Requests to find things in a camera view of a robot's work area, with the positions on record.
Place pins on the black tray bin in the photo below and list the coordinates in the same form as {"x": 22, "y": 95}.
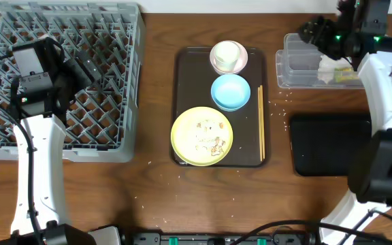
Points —
{"x": 325, "y": 144}

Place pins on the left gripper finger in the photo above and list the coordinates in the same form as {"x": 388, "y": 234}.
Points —
{"x": 84, "y": 70}
{"x": 55, "y": 48}

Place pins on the white tissue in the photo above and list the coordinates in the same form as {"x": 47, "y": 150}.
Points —
{"x": 328, "y": 66}

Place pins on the cream plastic cup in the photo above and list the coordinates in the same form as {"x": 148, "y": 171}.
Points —
{"x": 226, "y": 55}

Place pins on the grey plastic dish rack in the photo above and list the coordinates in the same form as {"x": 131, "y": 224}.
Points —
{"x": 101, "y": 121}

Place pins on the yellow plate with crumbs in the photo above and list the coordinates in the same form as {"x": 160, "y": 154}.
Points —
{"x": 201, "y": 136}

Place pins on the green snack wrapper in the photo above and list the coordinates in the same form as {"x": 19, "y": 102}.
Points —
{"x": 345, "y": 74}

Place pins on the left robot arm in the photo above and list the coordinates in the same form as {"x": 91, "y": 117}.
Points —
{"x": 41, "y": 216}

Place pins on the clear plastic bin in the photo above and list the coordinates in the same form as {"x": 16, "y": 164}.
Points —
{"x": 297, "y": 64}

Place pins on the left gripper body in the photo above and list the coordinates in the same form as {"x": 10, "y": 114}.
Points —
{"x": 72, "y": 68}

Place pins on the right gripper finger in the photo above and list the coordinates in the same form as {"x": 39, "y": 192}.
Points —
{"x": 346, "y": 6}
{"x": 318, "y": 31}

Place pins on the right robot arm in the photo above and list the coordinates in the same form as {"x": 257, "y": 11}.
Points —
{"x": 359, "y": 33}

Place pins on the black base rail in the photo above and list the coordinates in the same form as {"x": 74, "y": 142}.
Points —
{"x": 283, "y": 238}

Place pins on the light blue bowl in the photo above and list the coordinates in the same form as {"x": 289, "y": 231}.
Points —
{"x": 230, "y": 92}

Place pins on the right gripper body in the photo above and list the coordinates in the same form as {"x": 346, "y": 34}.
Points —
{"x": 314, "y": 31}

